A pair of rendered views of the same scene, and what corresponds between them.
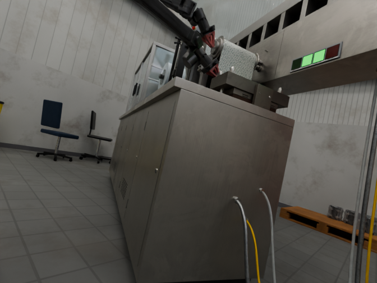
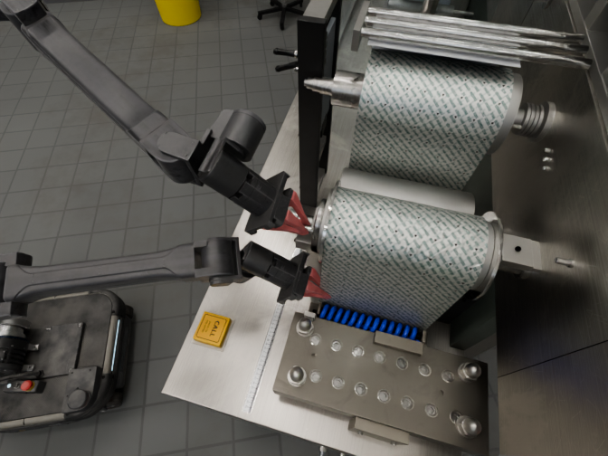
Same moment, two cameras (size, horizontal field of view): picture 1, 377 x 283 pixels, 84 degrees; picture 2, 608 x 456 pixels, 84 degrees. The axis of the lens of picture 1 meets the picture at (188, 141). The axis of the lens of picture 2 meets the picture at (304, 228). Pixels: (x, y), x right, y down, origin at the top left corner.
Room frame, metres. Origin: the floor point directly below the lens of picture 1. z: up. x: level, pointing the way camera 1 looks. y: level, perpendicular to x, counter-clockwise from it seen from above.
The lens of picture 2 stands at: (0.92, -0.21, 1.74)
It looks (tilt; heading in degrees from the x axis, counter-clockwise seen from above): 58 degrees down; 38
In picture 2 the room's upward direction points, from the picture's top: straight up
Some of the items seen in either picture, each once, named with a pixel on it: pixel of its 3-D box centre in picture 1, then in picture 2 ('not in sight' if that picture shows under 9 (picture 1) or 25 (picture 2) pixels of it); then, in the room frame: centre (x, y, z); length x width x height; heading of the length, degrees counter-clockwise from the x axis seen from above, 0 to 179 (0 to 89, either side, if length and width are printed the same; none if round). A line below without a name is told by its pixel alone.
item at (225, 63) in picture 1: (234, 76); (378, 299); (1.20, -0.18, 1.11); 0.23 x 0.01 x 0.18; 113
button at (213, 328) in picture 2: not in sight; (213, 329); (0.97, 0.11, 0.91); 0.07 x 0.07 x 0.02; 23
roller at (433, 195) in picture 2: not in sight; (398, 208); (1.37, -0.11, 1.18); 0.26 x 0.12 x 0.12; 113
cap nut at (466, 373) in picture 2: not in sight; (471, 370); (1.21, -0.39, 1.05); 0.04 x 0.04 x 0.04
